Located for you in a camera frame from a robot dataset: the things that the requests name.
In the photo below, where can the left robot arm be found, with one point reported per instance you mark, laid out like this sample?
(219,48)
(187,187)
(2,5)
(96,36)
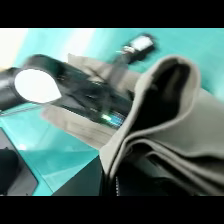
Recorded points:
(35,85)

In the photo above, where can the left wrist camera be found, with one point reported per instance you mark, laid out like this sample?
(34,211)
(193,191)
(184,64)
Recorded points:
(141,45)

